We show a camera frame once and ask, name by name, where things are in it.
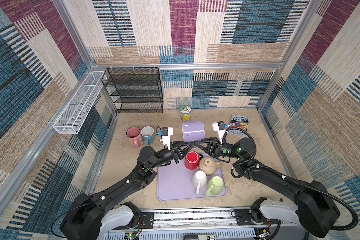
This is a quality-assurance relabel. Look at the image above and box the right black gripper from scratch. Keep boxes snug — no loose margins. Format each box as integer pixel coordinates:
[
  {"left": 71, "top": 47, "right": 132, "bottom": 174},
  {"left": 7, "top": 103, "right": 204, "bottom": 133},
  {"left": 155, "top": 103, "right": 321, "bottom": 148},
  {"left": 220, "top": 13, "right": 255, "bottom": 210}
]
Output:
[{"left": 194, "top": 137, "right": 242, "bottom": 160}]

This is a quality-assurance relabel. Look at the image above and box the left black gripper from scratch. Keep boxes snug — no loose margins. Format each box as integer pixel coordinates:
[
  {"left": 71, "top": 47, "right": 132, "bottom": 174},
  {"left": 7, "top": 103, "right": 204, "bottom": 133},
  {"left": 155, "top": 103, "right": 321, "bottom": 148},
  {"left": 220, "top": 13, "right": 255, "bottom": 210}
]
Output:
[{"left": 148, "top": 141, "right": 192, "bottom": 171}]

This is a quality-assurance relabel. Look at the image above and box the lavender mug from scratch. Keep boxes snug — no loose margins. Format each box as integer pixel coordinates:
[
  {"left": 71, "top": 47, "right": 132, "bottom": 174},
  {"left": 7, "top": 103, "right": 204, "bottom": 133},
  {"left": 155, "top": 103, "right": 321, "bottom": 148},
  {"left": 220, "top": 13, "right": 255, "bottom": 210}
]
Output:
[{"left": 182, "top": 121, "right": 206, "bottom": 143}]

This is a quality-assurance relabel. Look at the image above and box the blue flowered mug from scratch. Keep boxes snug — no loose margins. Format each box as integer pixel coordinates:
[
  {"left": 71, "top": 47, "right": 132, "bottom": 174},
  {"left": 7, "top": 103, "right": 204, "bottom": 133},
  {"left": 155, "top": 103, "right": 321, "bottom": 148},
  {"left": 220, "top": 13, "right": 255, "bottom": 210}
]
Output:
[{"left": 141, "top": 126, "right": 155, "bottom": 146}]

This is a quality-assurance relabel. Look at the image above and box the pink patterned mug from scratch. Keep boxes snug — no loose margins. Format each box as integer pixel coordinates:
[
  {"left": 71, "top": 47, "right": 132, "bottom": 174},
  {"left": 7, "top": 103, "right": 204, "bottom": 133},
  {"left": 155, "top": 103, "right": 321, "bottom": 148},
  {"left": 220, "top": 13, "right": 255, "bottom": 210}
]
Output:
[{"left": 126, "top": 127, "right": 144, "bottom": 147}]

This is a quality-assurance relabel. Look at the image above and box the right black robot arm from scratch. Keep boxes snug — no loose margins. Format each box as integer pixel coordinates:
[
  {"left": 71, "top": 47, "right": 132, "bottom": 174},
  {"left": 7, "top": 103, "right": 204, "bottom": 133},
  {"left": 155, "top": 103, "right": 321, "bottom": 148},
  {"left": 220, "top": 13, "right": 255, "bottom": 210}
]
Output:
[{"left": 193, "top": 137, "right": 343, "bottom": 238}]

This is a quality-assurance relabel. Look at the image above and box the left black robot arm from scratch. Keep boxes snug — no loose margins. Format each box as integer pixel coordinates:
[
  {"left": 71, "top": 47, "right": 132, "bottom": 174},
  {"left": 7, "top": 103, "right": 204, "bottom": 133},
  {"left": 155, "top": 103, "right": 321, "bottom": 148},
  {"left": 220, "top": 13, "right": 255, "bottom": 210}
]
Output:
[{"left": 60, "top": 141, "right": 195, "bottom": 240}]

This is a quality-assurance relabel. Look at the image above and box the red mug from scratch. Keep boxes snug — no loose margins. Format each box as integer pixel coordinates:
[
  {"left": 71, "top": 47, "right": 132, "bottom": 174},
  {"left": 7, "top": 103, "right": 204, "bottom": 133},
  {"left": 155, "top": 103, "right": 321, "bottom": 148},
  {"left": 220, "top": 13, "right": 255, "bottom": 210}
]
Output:
[{"left": 185, "top": 151, "right": 204, "bottom": 170}]

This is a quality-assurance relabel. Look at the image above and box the white mug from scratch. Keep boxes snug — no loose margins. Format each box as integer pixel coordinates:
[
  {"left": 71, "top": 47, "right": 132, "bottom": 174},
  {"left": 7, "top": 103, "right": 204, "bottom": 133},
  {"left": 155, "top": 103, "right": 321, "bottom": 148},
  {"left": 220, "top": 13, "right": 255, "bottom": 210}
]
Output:
[{"left": 192, "top": 170, "right": 207, "bottom": 194}]

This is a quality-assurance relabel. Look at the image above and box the light green mug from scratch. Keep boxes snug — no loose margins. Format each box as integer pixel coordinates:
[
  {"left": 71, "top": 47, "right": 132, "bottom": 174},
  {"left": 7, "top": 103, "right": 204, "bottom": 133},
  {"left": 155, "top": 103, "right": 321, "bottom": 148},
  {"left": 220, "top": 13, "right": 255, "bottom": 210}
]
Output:
[{"left": 205, "top": 176, "right": 224, "bottom": 197}]

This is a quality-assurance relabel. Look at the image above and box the colourful paperback book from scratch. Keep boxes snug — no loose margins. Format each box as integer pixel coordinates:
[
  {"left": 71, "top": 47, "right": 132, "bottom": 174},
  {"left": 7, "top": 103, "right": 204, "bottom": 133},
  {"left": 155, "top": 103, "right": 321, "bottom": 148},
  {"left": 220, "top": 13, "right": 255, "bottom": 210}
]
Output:
[{"left": 229, "top": 115, "right": 250, "bottom": 138}]

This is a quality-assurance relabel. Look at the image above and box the lavender plastic tray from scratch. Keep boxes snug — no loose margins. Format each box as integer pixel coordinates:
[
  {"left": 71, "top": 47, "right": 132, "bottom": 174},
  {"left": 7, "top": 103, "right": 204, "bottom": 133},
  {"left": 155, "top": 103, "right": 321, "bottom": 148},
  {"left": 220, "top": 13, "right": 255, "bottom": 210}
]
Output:
[{"left": 158, "top": 154, "right": 227, "bottom": 201}]

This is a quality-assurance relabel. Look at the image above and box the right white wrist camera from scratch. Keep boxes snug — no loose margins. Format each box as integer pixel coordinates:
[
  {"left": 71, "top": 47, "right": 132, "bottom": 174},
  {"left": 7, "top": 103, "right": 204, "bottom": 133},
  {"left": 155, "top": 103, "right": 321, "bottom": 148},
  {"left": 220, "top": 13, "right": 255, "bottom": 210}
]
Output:
[{"left": 212, "top": 121, "right": 230, "bottom": 144}]

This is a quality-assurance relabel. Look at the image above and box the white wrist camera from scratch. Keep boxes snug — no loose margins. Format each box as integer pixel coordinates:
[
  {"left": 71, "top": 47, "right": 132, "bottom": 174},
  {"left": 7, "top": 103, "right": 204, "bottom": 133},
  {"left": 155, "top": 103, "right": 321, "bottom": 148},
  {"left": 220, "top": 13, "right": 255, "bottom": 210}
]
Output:
[
  {"left": 212, "top": 121, "right": 230, "bottom": 144},
  {"left": 156, "top": 126, "right": 174, "bottom": 150}
]

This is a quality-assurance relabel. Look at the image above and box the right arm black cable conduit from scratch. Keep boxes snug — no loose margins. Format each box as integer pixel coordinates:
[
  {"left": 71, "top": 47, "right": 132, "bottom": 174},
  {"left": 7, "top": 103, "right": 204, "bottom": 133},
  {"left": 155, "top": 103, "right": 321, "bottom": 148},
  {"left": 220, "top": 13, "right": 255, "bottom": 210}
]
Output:
[{"left": 221, "top": 126, "right": 359, "bottom": 232}]

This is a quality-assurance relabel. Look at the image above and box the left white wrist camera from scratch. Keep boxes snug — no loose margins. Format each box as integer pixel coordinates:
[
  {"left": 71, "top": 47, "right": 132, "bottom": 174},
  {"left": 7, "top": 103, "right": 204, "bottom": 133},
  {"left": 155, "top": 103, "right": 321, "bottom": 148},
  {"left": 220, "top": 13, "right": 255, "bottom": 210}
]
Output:
[{"left": 156, "top": 126, "right": 174, "bottom": 150}]

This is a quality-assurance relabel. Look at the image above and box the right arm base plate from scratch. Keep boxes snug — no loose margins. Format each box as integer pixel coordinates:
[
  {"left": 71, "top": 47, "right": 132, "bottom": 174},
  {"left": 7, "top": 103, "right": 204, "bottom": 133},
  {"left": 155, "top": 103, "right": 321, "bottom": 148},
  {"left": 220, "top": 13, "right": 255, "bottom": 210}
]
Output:
[{"left": 231, "top": 208, "right": 278, "bottom": 226}]

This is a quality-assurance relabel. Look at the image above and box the black wire shelf rack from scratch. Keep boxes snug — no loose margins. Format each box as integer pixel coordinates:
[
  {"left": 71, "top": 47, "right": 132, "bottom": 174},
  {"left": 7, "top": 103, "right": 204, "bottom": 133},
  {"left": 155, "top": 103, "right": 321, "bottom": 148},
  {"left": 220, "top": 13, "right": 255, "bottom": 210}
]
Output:
[{"left": 103, "top": 67, "right": 164, "bottom": 114}]

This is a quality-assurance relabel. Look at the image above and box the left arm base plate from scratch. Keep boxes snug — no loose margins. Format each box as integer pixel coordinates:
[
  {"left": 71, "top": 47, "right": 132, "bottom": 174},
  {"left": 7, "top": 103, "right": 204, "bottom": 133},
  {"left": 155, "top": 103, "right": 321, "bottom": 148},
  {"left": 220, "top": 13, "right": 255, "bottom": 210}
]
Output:
[{"left": 132, "top": 212, "right": 155, "bottom": 230}]

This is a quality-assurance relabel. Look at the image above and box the white wire mesh basket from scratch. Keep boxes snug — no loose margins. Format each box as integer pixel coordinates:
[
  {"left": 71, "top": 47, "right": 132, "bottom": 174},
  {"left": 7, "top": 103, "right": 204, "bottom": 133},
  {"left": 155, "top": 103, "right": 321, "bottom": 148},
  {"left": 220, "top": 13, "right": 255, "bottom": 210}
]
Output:
[{"left": 53, "top": 72, "right": 105, "bottom": 135}]

